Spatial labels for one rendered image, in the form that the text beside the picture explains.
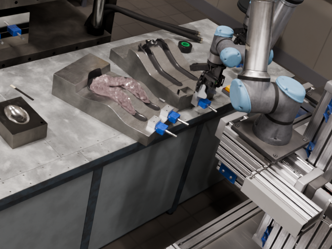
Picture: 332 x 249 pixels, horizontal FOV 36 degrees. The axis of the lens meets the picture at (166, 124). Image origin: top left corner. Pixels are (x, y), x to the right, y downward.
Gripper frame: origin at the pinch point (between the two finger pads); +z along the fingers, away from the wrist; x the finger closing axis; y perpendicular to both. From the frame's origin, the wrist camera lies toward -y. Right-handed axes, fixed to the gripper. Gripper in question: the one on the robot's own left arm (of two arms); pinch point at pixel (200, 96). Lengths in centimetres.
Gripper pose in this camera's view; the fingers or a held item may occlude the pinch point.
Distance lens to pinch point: 232.7
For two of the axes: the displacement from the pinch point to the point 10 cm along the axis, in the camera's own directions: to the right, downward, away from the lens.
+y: 6.9, 5.5, -4.7
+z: -2.1, 7.8, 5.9
